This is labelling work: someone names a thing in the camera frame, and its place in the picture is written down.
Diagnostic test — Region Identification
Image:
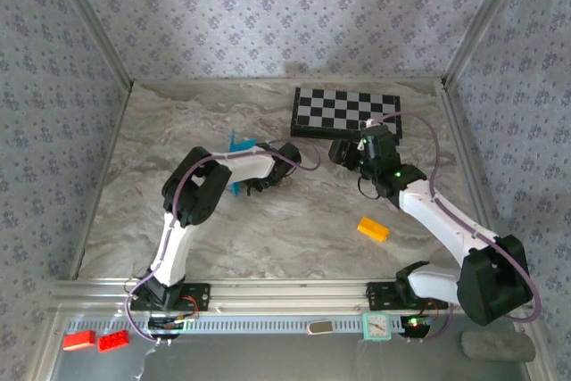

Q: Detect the black and white chessboard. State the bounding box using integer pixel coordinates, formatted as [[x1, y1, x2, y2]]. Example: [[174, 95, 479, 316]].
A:
[[289, 87, 402, 144]]

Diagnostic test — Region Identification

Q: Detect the yellow rectangular block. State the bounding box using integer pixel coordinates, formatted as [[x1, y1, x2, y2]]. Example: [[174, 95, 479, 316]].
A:
[[356, 215, 391, 244]]

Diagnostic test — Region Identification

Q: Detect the small oval white-rimmed object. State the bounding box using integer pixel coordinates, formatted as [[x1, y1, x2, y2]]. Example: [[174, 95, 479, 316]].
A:
[[305, 319, 335, 336]]

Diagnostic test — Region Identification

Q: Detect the mint green alarm clock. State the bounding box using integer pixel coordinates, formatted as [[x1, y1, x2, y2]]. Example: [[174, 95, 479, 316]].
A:
[[360, 311, 393, 343]]

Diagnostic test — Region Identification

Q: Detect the studded red toy brick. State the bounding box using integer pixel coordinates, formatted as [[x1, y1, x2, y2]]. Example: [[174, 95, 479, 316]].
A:
[[96, 329, 131, 353]]

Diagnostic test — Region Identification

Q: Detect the grey stone roll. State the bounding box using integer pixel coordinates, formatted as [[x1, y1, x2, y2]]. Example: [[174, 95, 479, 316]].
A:
[[460, 330, 536, 363]]

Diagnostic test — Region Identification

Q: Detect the smooth red brick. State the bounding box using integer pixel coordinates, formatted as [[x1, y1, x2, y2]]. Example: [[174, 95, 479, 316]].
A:
[[62, 330, 97, 352]]

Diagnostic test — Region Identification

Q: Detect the black right camera cable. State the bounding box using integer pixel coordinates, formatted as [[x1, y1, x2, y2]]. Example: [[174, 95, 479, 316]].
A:
[[357, 174, 385, 203]]

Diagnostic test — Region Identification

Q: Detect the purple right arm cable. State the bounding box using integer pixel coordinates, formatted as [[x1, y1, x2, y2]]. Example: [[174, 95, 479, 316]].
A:
[[368, 111, 543, 344]]

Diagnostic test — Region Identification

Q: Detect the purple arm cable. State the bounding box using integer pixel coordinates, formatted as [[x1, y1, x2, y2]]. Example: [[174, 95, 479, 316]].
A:
[[124, 137, 322, 347], [368, 111, 543, 344]]

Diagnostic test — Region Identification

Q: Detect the aluminium table side rail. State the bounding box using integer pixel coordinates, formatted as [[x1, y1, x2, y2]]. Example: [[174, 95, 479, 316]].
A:
[[69, 80, 135, 280], [439, 79, 512, 279]]

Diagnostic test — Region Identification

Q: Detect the aluminium mounting rail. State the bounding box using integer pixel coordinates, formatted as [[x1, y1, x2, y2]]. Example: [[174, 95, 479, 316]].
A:
[[48, 277, 534, 315]]

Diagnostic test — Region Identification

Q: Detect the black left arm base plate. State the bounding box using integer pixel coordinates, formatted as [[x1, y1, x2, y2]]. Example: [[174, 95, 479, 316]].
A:
[[129, 281, 211, 313]]

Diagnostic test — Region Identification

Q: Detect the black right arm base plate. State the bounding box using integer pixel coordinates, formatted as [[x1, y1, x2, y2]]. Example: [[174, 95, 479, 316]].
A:
[[365, 281, 450, 311]]

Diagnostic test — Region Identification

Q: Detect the slotted grey cable duct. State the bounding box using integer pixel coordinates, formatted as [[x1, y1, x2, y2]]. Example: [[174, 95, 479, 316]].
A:
[[66, 316, 402, 335]]

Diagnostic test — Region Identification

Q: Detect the aluminium frame post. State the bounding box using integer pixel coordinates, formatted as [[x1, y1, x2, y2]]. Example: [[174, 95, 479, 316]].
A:
[[42, 0, 135, 87], [441, 0, 534, 86]]

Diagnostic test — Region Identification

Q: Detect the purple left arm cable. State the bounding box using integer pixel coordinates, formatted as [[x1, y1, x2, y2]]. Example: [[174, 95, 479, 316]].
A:
[[124, 137, 322, 347]]

